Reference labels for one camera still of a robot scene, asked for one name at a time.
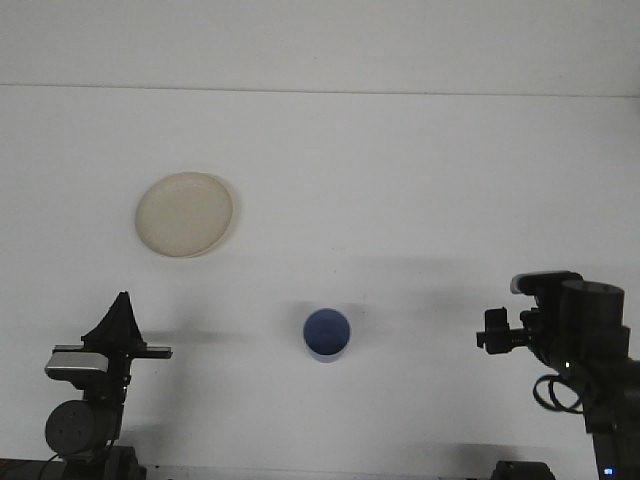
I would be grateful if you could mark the pale blue cup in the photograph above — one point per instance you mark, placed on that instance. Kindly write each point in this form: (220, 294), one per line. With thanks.
(325, 330)

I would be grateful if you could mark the pale round plate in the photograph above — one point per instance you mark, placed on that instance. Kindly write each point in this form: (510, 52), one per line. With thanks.
(180, 215)

